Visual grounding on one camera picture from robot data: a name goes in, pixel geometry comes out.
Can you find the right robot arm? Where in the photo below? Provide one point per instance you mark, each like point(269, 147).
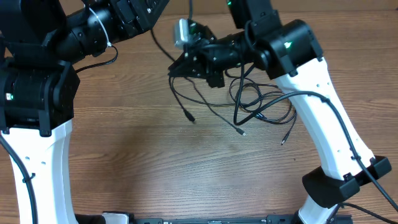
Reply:
point(291, 56)

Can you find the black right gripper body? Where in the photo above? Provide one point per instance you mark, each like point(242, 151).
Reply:
point(216, 75)

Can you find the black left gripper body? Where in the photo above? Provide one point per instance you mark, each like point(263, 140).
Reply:
point(120, 29)

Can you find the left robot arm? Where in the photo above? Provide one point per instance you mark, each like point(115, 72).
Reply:
point(38, 87)

